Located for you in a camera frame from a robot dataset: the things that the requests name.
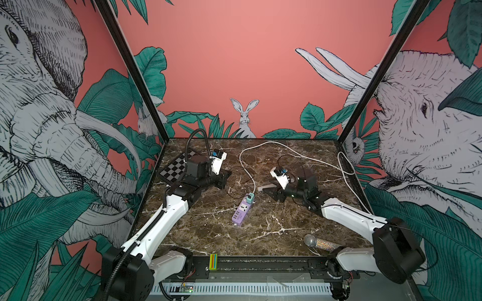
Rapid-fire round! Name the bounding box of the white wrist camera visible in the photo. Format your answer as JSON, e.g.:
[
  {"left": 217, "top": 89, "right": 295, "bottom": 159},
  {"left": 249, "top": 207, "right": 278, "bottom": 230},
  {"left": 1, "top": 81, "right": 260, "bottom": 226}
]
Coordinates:
[
  {"left": 210, "top": 149, "right": 227, "bottom": 175},
  {"left": 270, "top": 167, "right": 290, "bottom": 189}
]

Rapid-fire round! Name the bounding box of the right black frame post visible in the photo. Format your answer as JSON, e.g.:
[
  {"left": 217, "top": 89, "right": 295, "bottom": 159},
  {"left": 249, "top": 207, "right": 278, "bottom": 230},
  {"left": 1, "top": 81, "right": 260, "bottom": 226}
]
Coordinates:
[{"left": 337, "top": 0, "right": 430, "bottom": 145}]

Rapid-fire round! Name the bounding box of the black white checkerboard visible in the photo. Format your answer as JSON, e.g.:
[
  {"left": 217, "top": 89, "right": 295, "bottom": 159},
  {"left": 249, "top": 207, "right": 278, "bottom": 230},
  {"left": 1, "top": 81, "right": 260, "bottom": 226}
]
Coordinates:
[{"left": 159, "top": 153, "right": 186, "bottom": 185}]

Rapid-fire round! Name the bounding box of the black frame post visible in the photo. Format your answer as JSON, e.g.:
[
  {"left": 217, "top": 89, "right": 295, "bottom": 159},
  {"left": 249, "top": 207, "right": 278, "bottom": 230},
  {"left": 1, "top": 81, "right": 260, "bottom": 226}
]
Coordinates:
[
  {"left": 95, "top": 0, "right": 169, "bottom": 144},
  {"left": 337, "top": 0, "right": 430, "bottom": 145}
]

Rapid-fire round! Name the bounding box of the white ventilation grille strip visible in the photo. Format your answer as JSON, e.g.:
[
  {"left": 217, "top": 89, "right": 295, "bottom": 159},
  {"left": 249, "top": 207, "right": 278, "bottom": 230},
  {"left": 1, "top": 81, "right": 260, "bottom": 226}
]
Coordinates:
[{"left": 163, "top": 282, "right": 331, "bottom": 296}]

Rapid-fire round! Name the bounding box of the teal charger plug adapter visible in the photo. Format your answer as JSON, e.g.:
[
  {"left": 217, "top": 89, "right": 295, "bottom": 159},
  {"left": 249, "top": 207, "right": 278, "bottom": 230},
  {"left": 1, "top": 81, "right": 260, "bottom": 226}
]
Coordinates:
[{"left": 245, "top": 193, "right": 255, "bottom": 204}]

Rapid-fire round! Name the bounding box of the silver glitter microphone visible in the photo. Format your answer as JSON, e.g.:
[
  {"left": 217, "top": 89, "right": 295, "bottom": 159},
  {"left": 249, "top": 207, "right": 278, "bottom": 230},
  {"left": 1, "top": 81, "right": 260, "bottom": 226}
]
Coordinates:
[{"left": 304, "top": 234, "right": 340, "bottom": 252}]

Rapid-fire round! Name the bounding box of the white electric toothbrush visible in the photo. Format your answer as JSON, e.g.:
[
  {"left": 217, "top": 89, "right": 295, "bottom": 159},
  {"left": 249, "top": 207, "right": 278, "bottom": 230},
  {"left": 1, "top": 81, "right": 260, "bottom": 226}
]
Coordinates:
[{"left": 257, "top": 183, "right": 278, "bottom": 192}]

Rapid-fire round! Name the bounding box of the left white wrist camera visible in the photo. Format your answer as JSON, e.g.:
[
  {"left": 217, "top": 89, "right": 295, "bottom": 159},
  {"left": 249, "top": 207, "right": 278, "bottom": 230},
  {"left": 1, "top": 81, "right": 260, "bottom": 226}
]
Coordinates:
[{"left": 210, "top": 149, "right": 227, "bottom": 175}]

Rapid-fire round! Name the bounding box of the purple power strip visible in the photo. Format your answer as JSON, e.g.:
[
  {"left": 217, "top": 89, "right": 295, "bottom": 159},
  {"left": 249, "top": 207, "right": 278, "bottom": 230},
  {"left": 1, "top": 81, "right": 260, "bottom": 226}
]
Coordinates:
[{"left": 232, "top": 200, "right": 252, "bottom": 226}]

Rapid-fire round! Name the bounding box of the small green circuit board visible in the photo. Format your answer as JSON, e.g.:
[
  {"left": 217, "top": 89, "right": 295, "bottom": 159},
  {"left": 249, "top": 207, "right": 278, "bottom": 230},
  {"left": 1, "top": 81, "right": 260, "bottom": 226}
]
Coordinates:
[{"left": 179, "top": 285, "right": 194, "bottom": 293}]

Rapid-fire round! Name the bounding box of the white power strip cable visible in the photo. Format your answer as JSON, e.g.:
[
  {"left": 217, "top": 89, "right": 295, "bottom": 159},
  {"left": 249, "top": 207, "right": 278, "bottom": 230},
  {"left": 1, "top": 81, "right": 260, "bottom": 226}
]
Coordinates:
[{"left": 238, "top": 140, "right": 372, "bottom": 215}]

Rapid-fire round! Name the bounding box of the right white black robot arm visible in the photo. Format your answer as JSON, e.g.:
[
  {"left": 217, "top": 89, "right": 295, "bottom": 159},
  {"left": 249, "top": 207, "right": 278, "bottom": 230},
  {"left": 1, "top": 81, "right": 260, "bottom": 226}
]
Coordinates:
[{"left": 258, "top": 168, "right": 426, "bottom": 284}]

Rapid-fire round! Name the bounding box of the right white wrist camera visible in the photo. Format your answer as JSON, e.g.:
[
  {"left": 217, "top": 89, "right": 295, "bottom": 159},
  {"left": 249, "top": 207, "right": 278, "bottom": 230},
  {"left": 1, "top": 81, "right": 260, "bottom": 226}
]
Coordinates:
[{"left": 270, "top": 167, "right": 290, "bottom": 189}]

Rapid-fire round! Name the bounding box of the left black frame post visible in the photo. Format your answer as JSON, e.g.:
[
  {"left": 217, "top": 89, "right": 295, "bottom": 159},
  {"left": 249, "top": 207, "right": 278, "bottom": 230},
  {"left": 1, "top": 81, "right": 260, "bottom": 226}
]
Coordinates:
[{"left": 95, "top": 0, "right": 169, "bottom": 144}]

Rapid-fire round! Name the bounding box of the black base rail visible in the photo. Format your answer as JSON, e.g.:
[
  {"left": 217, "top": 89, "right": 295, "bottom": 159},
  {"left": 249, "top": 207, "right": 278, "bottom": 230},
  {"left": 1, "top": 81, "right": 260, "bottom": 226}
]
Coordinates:
[{"left": 108, "top": 255, "right": 411, "bottom": 281}]

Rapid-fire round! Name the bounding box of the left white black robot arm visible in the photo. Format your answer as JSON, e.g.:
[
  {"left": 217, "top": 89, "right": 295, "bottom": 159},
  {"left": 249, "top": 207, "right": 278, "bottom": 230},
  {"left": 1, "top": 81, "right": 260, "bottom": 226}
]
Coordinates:
[{"left": 96, "top": 149, "right": 232, "bottom": 300}]

